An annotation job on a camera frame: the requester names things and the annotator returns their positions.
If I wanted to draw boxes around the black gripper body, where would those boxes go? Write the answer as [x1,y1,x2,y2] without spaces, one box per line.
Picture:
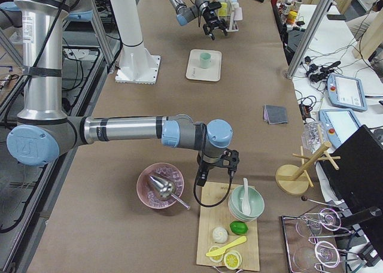
[202,11,223,31]
[196,156,218,177]

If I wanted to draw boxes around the green cup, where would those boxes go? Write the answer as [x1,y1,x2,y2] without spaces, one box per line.
[199,52,211,69]

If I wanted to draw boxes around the cream rabbit tray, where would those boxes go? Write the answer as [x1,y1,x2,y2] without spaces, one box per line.
[186,49,222,82]

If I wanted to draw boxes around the yellow cup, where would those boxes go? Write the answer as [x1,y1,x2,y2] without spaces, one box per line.
[218,2,228,18]

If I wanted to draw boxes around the pink cup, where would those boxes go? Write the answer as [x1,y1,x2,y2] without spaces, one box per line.
[233,7,243,22]

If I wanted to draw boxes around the pink bowl with ice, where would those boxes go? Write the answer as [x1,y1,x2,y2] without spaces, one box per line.
[136,163,184,210]

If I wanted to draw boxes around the metal scoop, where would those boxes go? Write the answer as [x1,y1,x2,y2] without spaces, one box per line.
[148,174,190,210]

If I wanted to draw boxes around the stacked green bowls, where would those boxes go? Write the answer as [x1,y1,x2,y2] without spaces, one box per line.
[228,185,266,222]

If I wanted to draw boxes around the white ceramic spoon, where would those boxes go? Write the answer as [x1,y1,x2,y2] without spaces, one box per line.
[241,178,251,216]

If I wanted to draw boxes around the green lime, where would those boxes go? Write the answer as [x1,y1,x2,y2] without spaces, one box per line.
[229,220,248,235]

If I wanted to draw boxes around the wooden cutting board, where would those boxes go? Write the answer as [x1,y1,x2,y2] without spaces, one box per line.
[196,181,260,270]

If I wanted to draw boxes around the yellow plastic knife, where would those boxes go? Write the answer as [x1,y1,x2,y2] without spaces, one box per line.
[205,236,247,257]

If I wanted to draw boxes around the grey folded cloth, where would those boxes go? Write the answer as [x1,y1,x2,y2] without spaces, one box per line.
[263,105,288,125]

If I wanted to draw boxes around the wooden mug tree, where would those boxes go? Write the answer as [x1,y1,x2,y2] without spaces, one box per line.
[275,123,340,196]

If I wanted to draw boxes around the lemon slice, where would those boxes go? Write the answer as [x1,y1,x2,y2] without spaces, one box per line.
[223,250,242,270]

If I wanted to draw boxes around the clear glass mug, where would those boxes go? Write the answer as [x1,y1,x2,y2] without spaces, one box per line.
[302,122,323,152]

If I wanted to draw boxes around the blue teach pendant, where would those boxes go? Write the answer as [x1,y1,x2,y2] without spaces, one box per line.
[319,109,361,149]
[327,73,367,112]

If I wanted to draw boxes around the white wire cup rack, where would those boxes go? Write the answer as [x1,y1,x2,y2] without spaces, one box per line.
[219,0,239,32]

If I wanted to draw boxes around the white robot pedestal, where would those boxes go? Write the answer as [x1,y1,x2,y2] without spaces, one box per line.
[110,0,160,84]

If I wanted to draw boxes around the aluminium frame post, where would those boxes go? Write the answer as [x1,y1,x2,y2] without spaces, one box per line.
[286,0,333,80]

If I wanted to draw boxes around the black wire glass rack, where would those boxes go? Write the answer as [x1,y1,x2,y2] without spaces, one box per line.
[280,196,383,273]

